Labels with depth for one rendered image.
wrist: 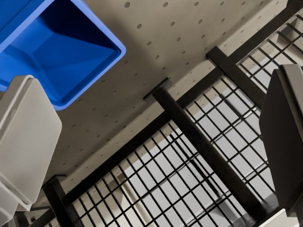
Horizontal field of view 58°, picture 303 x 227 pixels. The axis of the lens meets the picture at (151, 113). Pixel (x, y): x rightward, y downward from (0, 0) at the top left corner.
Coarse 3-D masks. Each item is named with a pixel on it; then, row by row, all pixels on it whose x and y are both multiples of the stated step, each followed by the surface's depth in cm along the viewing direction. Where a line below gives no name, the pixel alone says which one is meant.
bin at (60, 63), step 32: (0, 0) 21; (32, 0) 19; (64, 0) 30; (0, 32) 20; (32, 32) 31; (64, 32) 32; (96, 32) 30; (0, 64) 25; (32, 64) 31; (64, 64) 31; (96, 64) 29; (64, 96) 30
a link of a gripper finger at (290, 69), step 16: (288, 64) 9; (272, 80) 9; (288, 80) 8; (272, 96) 9; (288, 96) 8; (272, 112) 9; (288, 112) 8; (272, 128) 9; (288, 128) 8; (272, 144) 9; (288, 144) 8; (272, 160) 9; (288, 160) 8; (272, 176) 10; (288, 176) 8; (288, 192) 8; (288, 208) 9
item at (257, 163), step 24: (264, 72) 167; (240, 96) 167; (192, 120) 172; (216, 120) 168; (240, 120) 164; (240, 144) 159; (144, 168) 172; (168, 168) 168; (192, 168) 164; (240, 168) 156; (144, 192) 168; (168, 192) 164; (216, 192) 194; (264, 192) 149; (168, 216) 160; (192, 216) 156; (216, 216) 190; (240, 216) 149
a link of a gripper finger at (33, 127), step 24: (24, 96) 9; (0, 120) 8; (24, 120) 9; (48, 120) 11; (0, 144) 8; (24, 144) 9; (48, 144) 11; (0, 168) 8; (24, 168) 9; (0, 192) 8; (24, 192) 9; (0, 216) 8
